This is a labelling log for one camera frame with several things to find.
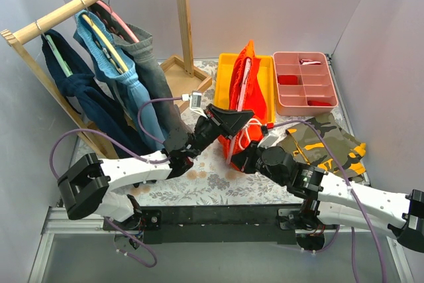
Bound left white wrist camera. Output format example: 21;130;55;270
182;91;203;115

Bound red item in organizer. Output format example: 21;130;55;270
277;74;299;85

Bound wooden clothes rack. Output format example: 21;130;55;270
0;0;213;166

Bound floral table mat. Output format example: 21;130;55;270
64;58;370;207

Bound grey shorts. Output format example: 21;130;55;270
90;3;191;141

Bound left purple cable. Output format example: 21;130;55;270
49;95;193;268

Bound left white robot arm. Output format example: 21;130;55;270
57;104;254;230

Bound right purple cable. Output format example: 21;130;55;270
273;119;388;283

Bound mint green hanger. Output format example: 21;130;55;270
45;35;72;77

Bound pink compartment organizer box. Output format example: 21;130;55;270
272;51;339;117

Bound light blue shorts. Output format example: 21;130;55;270
74;10;164;150

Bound red cloth in organizer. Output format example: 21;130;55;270
307;99;333;107

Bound pink hanger with grey shorts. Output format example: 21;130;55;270
96;0;139;43

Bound camouflage shorts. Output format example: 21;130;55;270
278;113;366;182

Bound red white packet in organizer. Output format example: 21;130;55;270
299;59;321;66

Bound purple cable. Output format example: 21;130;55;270
49;95;193;268
273;119;388;283

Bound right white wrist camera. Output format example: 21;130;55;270
258;125;279;148

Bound orange red shorts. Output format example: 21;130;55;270
219;40;268;160

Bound navy blue shorts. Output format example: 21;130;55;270
42;29;155;155

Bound yellow hanger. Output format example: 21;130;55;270
82;13;129;74

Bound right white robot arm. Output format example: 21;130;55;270
231;142;423;253

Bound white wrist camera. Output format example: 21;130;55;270
182;91;203;115
258;125;279;148

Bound yellow plastic bin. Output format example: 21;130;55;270
213;53;276;122

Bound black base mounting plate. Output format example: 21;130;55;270
103;204;336;251

